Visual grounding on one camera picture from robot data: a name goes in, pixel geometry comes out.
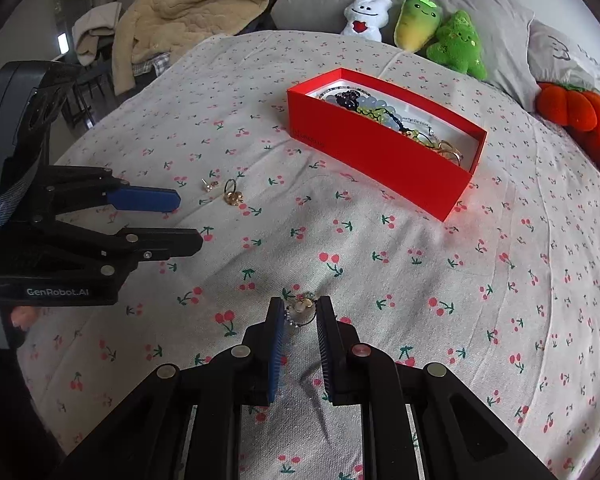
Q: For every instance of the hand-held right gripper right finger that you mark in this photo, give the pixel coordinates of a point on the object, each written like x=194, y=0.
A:
x=326, y=355

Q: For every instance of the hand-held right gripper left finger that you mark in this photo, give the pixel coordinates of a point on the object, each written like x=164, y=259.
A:
x=276, y=355

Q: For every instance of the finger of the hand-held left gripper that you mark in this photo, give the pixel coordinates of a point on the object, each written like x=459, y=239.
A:
x=170, y=242
x=145, y=199

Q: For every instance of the small stud earring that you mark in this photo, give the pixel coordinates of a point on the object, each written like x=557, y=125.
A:
x=210, y=184

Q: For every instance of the red cardboard box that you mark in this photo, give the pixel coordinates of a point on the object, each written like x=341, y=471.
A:
x=370, y=160

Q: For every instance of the black bead charm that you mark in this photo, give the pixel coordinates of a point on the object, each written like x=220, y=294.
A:
x=349, y=100

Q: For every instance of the person's left hand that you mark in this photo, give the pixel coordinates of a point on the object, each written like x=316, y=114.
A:
x=25, y=319

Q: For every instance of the black chair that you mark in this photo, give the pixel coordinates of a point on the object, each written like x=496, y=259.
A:
x=97, y=85

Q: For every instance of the cherry print bedsheet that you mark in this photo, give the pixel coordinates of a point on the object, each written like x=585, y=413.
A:
x=430, y=285

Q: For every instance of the beige cloth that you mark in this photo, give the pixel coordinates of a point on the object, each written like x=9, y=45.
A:
x=97, y=25

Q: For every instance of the plaid cloth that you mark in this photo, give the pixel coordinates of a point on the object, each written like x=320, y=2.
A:
x=152, y=64

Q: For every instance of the beige quilted blanket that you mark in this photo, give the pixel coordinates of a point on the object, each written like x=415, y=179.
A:
x=195, y=5

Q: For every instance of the white plush toy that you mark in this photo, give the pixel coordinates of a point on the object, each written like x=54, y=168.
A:
x=365, y=17

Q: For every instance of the yellow plush toy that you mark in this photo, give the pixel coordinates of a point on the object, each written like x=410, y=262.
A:
x=417, y=22

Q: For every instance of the green plush toy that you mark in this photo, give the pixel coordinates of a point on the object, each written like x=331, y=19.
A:
x=457, y=45

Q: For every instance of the orange plush toy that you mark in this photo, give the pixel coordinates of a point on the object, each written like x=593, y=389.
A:
x=575, y=110

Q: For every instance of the grey printed pillow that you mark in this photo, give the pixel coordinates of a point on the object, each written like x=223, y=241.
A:
x=565, y=52

